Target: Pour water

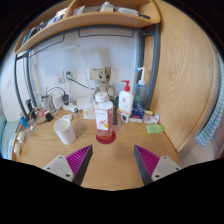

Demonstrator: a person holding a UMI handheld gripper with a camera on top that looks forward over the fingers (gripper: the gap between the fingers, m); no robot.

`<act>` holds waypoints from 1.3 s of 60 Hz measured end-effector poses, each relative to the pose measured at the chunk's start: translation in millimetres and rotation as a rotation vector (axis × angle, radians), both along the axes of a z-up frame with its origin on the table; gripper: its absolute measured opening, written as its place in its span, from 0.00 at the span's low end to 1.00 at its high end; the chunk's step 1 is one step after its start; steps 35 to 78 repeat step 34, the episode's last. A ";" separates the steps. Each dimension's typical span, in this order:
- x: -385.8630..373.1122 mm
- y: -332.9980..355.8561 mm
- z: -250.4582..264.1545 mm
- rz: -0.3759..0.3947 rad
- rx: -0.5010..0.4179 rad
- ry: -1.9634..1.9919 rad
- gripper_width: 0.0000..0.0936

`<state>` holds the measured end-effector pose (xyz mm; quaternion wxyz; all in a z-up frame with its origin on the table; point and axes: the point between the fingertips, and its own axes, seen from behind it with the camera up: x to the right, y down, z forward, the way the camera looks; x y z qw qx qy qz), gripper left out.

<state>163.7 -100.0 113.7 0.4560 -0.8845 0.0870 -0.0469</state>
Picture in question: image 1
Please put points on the white pump bottle, red pump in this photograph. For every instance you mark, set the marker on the white pump bottle, red pump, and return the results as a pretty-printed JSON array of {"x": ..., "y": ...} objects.
[{"x": 125, "y": 100}]

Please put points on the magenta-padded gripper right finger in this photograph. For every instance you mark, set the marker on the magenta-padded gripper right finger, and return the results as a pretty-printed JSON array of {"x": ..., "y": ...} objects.
[{"x": 166, "y": 166}]

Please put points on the white cup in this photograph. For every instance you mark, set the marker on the white cup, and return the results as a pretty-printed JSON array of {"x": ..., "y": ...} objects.
[{"x": 66, "y": 131}]

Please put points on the clear drink bottle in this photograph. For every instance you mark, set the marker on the clear drink bottle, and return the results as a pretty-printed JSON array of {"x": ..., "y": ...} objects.
[{"x": 103, "y": 116}]

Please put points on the grey metal frame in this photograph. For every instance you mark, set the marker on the grey metal frame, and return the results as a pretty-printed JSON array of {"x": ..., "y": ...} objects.
[{"x": 154, "y": 66}]

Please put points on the clear blue spray bottle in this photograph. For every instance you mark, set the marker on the clear blue spray bottle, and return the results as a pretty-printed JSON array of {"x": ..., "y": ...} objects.
[{"x": 140, "y": 95}]

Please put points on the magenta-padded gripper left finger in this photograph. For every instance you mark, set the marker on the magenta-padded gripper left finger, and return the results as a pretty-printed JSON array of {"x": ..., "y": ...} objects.
[{"x": 60, "y": 166}]

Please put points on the blue tissue packet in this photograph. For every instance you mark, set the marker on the blue tissue packet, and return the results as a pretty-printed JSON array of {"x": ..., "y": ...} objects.
[{"x": 136, "y": 116}]

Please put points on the brown tree figure toy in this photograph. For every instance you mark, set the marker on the brown tree figure toy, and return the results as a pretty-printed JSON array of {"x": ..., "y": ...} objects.
[{"x": 105, "y": 85}]

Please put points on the wooden shelf unit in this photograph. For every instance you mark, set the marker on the wooden shelf unit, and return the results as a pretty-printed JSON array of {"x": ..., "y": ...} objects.
[{"x": 100, "y": 20}]

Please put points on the green packet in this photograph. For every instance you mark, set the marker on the green packet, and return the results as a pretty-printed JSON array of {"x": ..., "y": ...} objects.
[{"x": 155, "y": 128}]

